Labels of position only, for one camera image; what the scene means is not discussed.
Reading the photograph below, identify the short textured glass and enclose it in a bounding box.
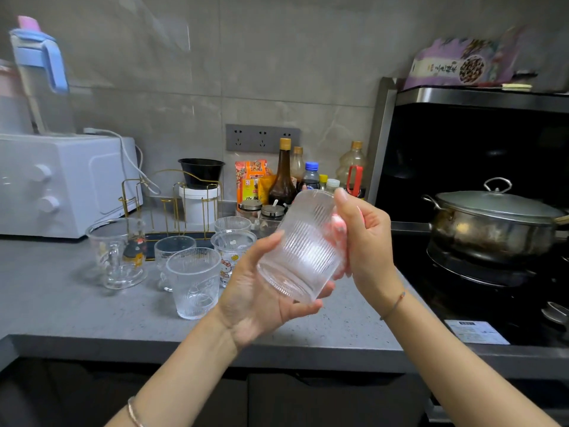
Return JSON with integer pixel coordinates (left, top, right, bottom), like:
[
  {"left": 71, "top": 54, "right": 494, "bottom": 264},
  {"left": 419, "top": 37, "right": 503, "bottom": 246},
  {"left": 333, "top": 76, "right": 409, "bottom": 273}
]
[{"left": 154, "top": 235, "right": 196, "bottom": 293}]

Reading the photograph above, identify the dark brown glass bottle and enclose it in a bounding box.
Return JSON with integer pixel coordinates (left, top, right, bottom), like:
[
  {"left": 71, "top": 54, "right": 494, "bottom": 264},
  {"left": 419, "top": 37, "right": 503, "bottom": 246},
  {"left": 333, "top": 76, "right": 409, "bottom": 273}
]
[{"left": 268, "top": 138, "right": 298, "bottom": 208}]

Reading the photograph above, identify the clear container pink lid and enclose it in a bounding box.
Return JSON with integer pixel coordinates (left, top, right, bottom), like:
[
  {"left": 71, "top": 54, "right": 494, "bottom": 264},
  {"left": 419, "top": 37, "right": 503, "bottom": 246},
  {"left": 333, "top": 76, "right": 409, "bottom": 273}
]
[{"left": 0, "top": 59, "right": 34, "bottom": 134}]

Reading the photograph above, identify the silver bracelet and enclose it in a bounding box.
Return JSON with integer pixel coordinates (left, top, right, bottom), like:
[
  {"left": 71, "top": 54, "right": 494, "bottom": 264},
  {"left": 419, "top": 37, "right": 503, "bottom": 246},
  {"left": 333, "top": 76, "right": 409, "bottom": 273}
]
[{"left": 127, "top": 396, "right": 145, "bottom": 427}]

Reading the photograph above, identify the embossed ribbed clear glass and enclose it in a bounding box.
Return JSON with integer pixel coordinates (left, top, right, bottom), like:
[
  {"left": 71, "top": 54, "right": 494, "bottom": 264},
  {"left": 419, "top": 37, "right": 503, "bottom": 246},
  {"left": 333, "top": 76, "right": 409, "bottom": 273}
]
[{"left": 165, "top": 247, "right": 222, "bottom": 321}]

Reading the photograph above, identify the stainless steel pot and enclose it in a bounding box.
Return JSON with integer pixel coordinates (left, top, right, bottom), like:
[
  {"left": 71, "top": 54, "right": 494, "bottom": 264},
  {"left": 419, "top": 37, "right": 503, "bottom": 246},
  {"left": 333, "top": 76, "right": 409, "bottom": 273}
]
[{"left": 422, "top": 195, "right": 568, "bottom": 265}]

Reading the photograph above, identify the tall ribbed clear glass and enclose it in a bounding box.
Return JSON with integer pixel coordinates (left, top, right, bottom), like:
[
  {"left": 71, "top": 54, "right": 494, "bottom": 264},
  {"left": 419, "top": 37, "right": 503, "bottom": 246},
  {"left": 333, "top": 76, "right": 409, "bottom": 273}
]
[{"left": 257, "top": 189, "right": 347, "bottom": 304}]

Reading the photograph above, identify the person's left hand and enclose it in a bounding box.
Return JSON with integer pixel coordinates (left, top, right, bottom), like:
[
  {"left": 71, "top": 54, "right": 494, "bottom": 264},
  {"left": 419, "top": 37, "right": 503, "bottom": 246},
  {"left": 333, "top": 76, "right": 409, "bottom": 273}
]
[{"left": 216, "top": 230, "right": 337, "bottom": 350}]

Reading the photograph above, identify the person's right hand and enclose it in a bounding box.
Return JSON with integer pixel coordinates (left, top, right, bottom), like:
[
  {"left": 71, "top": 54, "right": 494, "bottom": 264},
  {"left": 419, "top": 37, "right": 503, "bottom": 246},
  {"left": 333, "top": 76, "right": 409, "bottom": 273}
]
[{"left": 331, "top": 187, "right": 405, "bottom": 314}]

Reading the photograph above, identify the steel pot lid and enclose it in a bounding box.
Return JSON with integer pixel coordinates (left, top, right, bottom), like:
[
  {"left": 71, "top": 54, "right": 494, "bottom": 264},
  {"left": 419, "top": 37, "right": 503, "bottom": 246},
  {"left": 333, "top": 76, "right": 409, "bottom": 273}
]
[{"left": 435, "top": 177, "right": 568, "bottom": 225}]

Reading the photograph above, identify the clear bottle brown cap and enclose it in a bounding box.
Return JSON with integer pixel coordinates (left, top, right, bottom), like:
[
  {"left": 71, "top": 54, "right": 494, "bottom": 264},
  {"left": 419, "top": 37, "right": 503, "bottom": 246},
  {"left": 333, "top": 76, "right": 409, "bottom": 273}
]
[{"left": 290, "top": 146, "right": 306, "bottom": 183}]

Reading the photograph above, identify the white power cable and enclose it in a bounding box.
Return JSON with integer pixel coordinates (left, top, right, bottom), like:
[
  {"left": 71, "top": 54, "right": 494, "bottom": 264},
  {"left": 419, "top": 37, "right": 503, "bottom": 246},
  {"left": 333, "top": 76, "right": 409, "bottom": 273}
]
[{"left": 83, "top": 127, "right": 162, "bottom": 195}]

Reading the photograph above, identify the white microwave oven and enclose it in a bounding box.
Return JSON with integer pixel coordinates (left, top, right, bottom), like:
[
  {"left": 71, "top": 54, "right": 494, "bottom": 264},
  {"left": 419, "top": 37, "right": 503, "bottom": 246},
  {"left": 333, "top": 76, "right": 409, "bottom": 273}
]
[{"left": 0, "top": 133, "right": 143, "bottom": 240}]

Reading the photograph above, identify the cartoon cat print glass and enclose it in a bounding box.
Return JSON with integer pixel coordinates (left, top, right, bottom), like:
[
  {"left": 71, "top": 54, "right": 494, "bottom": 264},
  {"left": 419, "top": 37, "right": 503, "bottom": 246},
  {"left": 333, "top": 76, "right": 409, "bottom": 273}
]
[{"left": 210, "top": 230, "right": 258, "bottom": 288}]

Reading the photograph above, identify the thin string bracelet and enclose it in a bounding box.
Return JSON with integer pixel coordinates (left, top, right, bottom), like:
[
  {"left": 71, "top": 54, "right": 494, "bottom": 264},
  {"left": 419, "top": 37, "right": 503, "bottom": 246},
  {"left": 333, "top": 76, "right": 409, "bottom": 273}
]
[{"left": 380, "top": 291, "right": 407, "bottom": 321}]

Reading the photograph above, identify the orange seasoning packet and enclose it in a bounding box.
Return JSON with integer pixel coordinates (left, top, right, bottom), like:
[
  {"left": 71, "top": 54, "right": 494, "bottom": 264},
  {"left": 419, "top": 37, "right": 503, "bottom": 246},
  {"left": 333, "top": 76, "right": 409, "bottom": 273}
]
[{"left": 235, "top": 160, "right": 269, "bottom": 205}]

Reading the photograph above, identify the clear round condiment tray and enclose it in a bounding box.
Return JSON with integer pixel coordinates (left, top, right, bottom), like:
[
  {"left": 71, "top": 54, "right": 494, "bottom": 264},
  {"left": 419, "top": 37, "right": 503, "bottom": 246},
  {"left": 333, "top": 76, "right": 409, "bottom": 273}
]
[{"left": 235, "top": 216, "right": 285, "bottom": 240}]

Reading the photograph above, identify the small ribbed clear glass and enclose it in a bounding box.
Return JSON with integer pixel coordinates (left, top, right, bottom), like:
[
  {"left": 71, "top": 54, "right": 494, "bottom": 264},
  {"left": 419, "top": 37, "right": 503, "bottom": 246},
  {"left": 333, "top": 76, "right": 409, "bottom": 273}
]
[{"left": 214, "top": 216, "right": 252, "bottom": 234}]

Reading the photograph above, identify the large bottle red handle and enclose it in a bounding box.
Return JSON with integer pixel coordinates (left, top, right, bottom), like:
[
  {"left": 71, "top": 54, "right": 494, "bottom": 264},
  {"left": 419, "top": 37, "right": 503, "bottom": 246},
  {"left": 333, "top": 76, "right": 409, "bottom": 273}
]
[{"left": 335, "top": 141, "right": 367, "bottom": 200}]

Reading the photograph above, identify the glass spice jar steel lid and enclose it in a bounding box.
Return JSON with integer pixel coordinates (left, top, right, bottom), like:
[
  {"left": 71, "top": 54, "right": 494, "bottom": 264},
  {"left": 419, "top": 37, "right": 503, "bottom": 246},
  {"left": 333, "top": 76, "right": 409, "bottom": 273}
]
[
  {"left": 238, "top": 199, "right": 263, "bottom": 221},
  {"left": 260, "top": 204, "right": 286, "bottom": 223}
]

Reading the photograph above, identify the dark bottle blue cap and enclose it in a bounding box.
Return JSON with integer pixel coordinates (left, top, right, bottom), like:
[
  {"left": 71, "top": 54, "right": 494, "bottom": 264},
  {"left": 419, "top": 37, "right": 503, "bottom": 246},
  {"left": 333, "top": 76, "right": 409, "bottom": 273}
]
[{"left": 298, "top": 162, "right": 321, "bottom": 192}]

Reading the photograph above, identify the gold wire cup rack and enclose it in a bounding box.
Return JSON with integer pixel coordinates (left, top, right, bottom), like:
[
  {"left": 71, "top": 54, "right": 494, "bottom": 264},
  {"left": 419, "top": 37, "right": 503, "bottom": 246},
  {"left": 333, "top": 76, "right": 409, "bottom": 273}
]
[{"left": 119, "top": 168, "right": 223, "bottom": 261}]

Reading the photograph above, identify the white plastic bucket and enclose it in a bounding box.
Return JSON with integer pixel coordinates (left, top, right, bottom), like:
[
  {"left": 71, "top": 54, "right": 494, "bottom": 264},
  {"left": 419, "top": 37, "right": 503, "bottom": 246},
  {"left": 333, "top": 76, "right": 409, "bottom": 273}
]
[{"left": 179, "top": 185, "right": 222, "bottom": 232}]

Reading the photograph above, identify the white label sticker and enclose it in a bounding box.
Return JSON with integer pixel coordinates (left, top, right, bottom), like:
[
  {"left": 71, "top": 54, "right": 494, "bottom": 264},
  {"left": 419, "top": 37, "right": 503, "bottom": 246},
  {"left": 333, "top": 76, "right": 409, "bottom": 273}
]
[{"left": 444, "top": 320, "right": 511, "bottom": 346}]

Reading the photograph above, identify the steel ladle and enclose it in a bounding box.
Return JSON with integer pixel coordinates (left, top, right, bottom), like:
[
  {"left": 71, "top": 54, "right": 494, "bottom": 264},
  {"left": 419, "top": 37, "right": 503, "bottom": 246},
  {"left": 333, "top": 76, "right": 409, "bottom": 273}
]
[{"left": 541, "top": 302, "right": 569, "bottom": 327}]

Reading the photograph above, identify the black plastic bowl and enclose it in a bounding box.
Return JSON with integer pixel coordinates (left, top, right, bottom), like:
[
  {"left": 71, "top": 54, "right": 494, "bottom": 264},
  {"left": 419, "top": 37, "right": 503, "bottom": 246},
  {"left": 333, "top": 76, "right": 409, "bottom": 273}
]
[{"left": 178, "top": 158, "right": 226, "bottom": 190}]

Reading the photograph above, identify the person's left forearm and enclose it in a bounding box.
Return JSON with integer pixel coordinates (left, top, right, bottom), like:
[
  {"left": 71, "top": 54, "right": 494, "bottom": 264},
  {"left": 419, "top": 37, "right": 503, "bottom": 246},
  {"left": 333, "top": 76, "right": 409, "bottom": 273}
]
[{"left": 104, "top": 311, "right": 241, "bottom": 427}]

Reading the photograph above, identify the penguin print glass mug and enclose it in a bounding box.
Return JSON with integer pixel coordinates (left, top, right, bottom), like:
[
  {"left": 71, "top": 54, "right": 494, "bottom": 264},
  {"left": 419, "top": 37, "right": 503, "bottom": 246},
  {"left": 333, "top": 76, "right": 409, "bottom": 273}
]
[{"left": 85, "top": 217, "right": 148, "bottom": 291}]

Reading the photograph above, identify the pink striped cloth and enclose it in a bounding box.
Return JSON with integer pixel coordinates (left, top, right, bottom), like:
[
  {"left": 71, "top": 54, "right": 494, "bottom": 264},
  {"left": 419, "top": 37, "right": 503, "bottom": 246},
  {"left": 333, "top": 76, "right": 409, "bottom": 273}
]
[{"left": 330, "top": 212, "right": 349, "bottom": 277}]

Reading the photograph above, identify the grey wall socket panel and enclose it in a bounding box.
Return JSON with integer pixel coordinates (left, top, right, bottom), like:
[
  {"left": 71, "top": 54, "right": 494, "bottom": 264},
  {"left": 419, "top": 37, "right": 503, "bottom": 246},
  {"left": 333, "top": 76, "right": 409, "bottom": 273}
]
[{"left": 225, "top": 124, "right": 302, "bottom": 154}]

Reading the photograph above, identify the yellow seasoning pouch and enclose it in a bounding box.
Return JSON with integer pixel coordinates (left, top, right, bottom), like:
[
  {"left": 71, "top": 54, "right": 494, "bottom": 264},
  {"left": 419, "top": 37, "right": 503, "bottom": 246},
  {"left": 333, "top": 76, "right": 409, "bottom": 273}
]
[{"left": 257, "top": 175, "right": 277, "bottom": 205}]

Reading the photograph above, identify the purple food packet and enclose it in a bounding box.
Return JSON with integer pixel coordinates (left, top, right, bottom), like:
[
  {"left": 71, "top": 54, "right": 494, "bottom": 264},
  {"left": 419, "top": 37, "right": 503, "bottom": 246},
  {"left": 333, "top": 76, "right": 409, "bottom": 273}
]
[{"left": 403, "top": 26, "right": 525, "bottom": 91}]

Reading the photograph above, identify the clear jug blue lid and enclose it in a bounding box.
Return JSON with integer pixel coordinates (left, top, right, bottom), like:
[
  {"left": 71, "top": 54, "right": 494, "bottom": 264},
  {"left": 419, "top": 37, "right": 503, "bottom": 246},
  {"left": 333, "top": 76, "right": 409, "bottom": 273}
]
[{"left": 9, "top": 16, "right": 74, "bottom": 134}]

